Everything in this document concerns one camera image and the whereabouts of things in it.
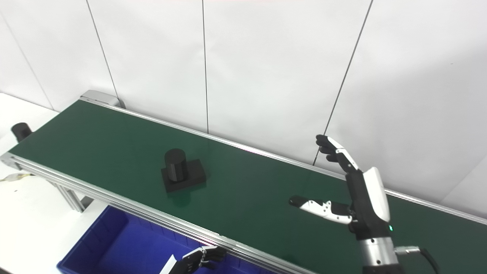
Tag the green conveyor belt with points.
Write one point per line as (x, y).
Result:
(114, 152)
(114, 201)

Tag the small black cylinder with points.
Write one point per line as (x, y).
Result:
(21, 131)

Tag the blue plastic bin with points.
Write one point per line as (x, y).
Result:
(114, 247)

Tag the aluminium conveyor leg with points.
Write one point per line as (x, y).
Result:
(72, 199)

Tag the black cylinder-on-plate part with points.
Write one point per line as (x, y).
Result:
(177, 167)

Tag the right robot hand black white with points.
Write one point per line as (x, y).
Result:
(367, 205)

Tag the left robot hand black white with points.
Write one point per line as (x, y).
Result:
(194, 260)

